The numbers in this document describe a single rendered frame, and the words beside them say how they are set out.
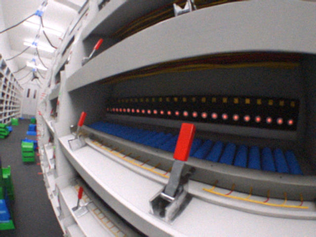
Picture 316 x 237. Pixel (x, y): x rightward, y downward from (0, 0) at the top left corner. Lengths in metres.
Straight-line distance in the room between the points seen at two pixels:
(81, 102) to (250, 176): 0.50
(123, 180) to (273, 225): 0.18
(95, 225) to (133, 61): 0.37
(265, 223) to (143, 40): 0.23
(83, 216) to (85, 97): 0.39
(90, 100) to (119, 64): 0.34
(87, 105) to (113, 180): 0.37
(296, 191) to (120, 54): 0.27
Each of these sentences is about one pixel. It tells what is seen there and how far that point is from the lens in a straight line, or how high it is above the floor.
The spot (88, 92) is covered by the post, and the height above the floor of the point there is 0.88.
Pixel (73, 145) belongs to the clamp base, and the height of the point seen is 0.73.
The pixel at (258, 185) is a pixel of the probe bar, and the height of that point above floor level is 0.75.
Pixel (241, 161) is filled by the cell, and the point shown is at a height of 0.77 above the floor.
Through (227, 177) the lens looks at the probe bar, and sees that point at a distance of 0.16.
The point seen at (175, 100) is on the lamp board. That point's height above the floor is 0.86.
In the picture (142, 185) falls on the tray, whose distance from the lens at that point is 0.18.
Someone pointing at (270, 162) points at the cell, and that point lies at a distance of 0.19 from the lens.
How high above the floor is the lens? 0.80
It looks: 2 degrees up
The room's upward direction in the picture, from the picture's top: 7 degrees clockwise
